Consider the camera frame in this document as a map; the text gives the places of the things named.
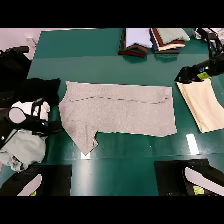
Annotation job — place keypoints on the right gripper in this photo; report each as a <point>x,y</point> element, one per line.
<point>188,74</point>

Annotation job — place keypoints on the cream garment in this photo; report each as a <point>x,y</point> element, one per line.
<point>204,105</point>

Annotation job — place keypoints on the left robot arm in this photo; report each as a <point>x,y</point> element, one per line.
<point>36,125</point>

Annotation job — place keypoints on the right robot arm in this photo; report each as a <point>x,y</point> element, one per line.
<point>216,67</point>

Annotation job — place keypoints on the white garment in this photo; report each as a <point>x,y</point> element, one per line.
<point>171,47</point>

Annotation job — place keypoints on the grey green garment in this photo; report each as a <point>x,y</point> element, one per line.
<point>173,34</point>

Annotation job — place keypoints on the brown garment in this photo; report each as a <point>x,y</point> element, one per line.
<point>159,40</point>

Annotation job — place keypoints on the red garment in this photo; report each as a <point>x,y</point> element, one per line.
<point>131,53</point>

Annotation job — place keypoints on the pale lilac garment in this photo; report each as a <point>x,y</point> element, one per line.
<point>138,36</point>

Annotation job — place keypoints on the grey T-shirt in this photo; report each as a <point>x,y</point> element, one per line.
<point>126,111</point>

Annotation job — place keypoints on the black garment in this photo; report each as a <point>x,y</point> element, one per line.
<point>35,88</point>

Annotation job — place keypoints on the pale green garment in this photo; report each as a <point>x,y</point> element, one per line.
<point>21,150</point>

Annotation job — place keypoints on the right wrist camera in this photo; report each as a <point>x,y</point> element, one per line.
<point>213,41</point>

